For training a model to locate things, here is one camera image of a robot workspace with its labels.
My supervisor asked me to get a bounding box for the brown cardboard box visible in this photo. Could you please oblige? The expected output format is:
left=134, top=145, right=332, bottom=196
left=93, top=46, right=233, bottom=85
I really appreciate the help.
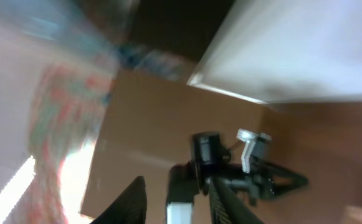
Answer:
left=81, top=70, right=264, bottom=223

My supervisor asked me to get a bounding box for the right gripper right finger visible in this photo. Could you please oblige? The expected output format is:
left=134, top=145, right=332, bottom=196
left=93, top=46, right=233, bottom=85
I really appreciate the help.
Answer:
left=208, top=177, right=264, bottom=224

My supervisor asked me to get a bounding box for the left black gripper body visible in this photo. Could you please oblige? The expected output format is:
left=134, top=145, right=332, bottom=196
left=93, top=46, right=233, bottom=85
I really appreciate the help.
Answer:
left=191, top=129, right=308, bottom=205

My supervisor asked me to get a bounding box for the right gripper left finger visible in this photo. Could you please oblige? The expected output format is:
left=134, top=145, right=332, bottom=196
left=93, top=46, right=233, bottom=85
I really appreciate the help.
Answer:
left=91, top=176, right=146, bottom=224

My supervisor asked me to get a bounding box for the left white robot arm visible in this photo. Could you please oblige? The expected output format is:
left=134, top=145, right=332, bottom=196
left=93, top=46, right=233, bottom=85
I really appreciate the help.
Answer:
left=166, top=129, right=308, bottom=224

